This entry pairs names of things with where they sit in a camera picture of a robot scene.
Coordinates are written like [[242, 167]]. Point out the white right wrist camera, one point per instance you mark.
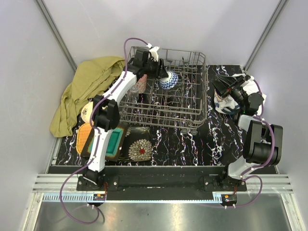
[[249, 84]]

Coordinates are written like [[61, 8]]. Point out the teal square ceramic dish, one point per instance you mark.
[[115, 142]]

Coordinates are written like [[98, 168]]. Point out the grey wire dish rack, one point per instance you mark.
[[182, 106]]

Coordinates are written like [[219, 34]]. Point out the black floral square plate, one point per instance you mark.
[[137, 145]]

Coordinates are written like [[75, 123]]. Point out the pink skull pattern mug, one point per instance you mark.
[[141, 84]]

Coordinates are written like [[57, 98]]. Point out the clear drinking glass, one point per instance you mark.
[[133, 93]]

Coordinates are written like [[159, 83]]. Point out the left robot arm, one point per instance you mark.
[[105, 115]]

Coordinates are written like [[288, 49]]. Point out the white printed t-shirt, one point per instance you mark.
[[253, 102]]

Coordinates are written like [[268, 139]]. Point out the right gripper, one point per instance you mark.
[[226, 87]]

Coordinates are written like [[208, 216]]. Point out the woven bamboo basket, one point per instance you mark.
[[84, 138]]

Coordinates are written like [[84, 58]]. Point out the red patterned bowl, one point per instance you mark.
[[170, 81]]

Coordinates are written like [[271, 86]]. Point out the cream round floral plate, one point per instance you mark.
[[86, 112]]

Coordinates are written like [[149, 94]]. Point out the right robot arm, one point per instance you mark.
[[262, 147]]

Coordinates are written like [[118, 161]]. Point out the olive green cloth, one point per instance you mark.
[[91, 78]]

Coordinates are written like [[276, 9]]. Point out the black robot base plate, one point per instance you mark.
[[192, 183]]

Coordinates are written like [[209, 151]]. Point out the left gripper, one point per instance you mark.
[[160, 71]]

